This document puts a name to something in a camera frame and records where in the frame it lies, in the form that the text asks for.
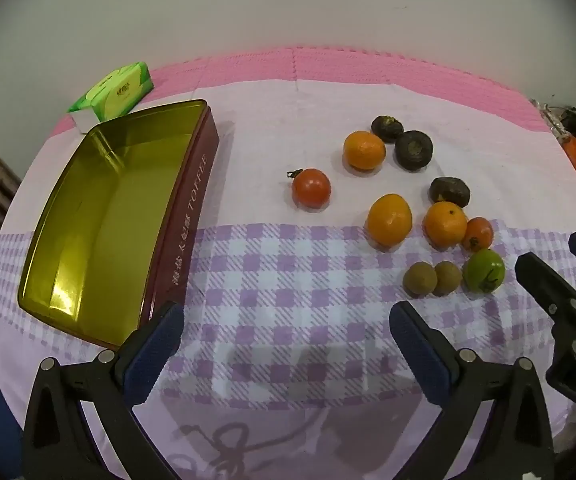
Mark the gold and maroon toffee tin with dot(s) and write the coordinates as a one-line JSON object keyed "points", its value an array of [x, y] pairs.
{"points": [[114, 241]]}

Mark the left brown longan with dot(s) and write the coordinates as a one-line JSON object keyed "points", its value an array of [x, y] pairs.
{"points": [[420, 279]]}

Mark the oval orange mandarin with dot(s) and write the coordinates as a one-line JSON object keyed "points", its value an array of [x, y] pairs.
{"points": [[389, 220]]}

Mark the small red tomato with stem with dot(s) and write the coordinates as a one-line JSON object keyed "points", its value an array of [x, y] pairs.
{"points": [[310, 187]]}

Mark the green tissue pack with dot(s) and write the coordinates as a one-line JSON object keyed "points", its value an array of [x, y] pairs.
{"points": [[112, 97]]}

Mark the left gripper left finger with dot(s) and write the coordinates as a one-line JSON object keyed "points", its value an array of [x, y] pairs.
{"points": [[57, 441]]}

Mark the brown longan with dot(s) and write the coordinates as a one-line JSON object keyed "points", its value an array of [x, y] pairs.
{"points": [[449, 278], [420, 279]]}

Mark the green tomato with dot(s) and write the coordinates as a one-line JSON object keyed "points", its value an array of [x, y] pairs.
{"points": [[484, 271]]}

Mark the dark passion fruit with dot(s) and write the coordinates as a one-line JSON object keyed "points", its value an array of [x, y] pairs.
{"points": [[450, 189], [414, 150], [388, 128]]}

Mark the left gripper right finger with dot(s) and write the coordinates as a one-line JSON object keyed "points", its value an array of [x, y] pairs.
{"points": [[516, 442]]}

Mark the right brown longan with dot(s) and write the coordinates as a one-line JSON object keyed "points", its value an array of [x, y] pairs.
{"points": [[449, 278]]}

